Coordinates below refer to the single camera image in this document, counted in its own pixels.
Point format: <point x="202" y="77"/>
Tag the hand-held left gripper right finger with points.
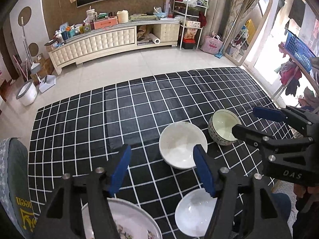
<point x="204" y="171"/>

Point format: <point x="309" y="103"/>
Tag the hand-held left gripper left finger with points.
<point x="121" y="169"/>

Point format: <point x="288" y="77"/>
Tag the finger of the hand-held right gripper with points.
<point x="246" y="134"/>
<point x="268" y="114"/>

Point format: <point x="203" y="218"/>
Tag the green patterned bowl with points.
<point x="221" y="127"/>

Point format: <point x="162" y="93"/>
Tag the plain white bowl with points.
<point x="179" y="144"/>

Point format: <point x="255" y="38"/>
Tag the white bowl with blue print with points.
<point x="192" y="216"/>

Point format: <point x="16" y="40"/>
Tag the white plate with floral print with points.
<point x="129" y="219"/>

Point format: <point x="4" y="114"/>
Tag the person's right hand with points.
<point x="307" y="199"/>

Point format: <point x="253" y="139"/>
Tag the person's leg in blue trousers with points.
<point x="281" y="203"/>

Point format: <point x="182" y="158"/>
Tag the clothes drying rack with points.
<point x="291" y="79"/>

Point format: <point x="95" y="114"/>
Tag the black checkered tablecloth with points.
<point x="99" y="124"/>

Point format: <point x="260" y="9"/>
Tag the blue plastic basket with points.
<point x="297" y="49"/>

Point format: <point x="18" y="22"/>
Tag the arched standing mirror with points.
<point x="259" y="29"/>

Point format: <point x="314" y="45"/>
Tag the pink bag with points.
<point x="211" y="43"/>

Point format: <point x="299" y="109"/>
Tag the grey cushion with yellow print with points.
<point x="15" y="179"/>

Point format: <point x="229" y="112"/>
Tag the beige patterned curtain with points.
<point x="238" y="10"/>

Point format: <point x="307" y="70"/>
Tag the white dustpan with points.
<point x="46" y="84"/>

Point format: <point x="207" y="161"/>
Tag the silver standing air conditioner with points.
<point x="221" y="5"/>

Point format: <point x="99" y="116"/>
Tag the white metal shelf rack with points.
<point x="190" y="22"/>

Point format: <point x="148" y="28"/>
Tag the white bucket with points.
<point x="27" y="94"/>

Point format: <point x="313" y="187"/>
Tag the cream tufted television cabinet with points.
<point x="99" y="42"/>

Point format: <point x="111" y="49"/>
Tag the cardboard box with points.
<point x="44" y="64"/>

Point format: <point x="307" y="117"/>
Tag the white paper roll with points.
<point x="156" y="39"/>

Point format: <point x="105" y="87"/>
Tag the pink box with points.
<point x="106" y="23"/>

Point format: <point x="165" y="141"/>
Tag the cream jar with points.
<point x="122" y="17"/>

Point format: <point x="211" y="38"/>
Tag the white dustpan and broom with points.
<point x="26" y="44"/>

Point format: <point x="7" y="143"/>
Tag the white lidded pitcher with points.
<point x="91" y="13"/>

